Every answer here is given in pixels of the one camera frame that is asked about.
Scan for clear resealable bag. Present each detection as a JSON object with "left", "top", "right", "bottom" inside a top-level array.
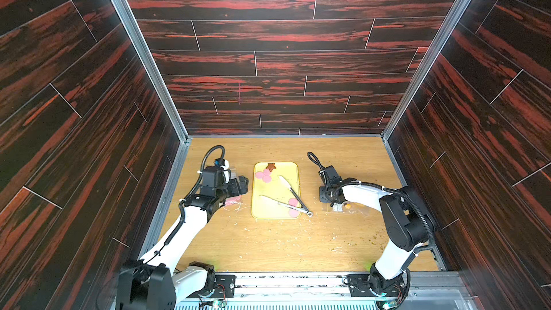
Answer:
[
  {"left": 330, "top": 202, "right": 371, "bottom": 215},
  {"left": 222, "top": 195, "right": 248, "bottom": 212}
]

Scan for metal tongs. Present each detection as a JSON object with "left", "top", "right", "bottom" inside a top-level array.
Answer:
[{"left": 260, "top": 175, "right": 314, "bottom": 218}]

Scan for yellow tray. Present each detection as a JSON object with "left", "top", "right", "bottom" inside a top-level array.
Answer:
[{"left": 251, "top": 162, "right": 301, "bottom": 220}]

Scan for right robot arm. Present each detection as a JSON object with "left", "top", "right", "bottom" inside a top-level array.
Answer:
[{"left": 307, "top": 152, "right": 436, "bottom": 302}]

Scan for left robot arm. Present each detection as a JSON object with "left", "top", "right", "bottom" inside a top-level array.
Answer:
[{"left": 115, "top": 145, "right": 248, "bottom": 309}]

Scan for brown star cookie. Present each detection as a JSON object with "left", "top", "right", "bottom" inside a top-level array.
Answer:
[{"left": 265, "top": 163, "right": 277, "bottom": 173}]

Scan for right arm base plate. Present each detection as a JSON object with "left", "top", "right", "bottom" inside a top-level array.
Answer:
[{"left": 342, "top": 274, "right": 410, "bottom": 298}]

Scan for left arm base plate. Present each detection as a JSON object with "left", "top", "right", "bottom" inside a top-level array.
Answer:
[{"left": 187, "top": 273, "right": 237, "bottom": 299}]

